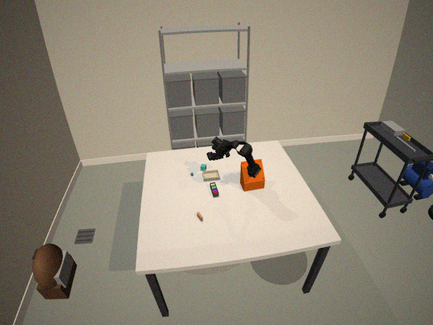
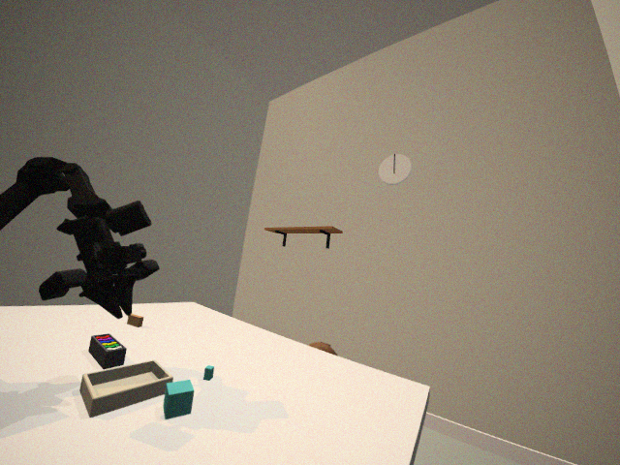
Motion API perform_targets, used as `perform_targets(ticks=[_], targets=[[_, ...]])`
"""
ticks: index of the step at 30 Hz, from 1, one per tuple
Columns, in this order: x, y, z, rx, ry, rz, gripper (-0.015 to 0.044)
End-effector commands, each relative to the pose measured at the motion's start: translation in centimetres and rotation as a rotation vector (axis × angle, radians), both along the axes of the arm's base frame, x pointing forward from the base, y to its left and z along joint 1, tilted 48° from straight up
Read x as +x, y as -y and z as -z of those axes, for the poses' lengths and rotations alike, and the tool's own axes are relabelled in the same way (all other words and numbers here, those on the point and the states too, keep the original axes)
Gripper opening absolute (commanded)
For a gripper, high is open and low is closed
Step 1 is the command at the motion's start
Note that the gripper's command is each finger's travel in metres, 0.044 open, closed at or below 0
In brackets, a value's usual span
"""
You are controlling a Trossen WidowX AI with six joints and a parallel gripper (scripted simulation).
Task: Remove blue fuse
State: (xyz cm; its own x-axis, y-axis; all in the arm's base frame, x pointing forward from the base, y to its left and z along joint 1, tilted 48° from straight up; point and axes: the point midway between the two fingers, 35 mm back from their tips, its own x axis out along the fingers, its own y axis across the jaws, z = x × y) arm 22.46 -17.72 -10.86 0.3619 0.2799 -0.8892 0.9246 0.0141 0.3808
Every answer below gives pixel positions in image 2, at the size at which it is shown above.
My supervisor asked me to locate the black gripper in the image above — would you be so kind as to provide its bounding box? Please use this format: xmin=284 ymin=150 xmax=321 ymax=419
xmin=39 ymin=238 xmax=160 ymax=320

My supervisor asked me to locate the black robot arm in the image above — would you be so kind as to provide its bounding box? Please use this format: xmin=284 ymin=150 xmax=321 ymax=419
xmin=0 ymin=157 xmax=152 ymax=272

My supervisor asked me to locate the small brown block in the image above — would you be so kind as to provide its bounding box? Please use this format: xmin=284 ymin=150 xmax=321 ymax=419
xmin=127 ymin=314 xmax=144 ymax=327

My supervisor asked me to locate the tan rectangular tray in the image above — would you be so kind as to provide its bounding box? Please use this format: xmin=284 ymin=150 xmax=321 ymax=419
xmin=79 ymin=359 xmax=173 ymax=418

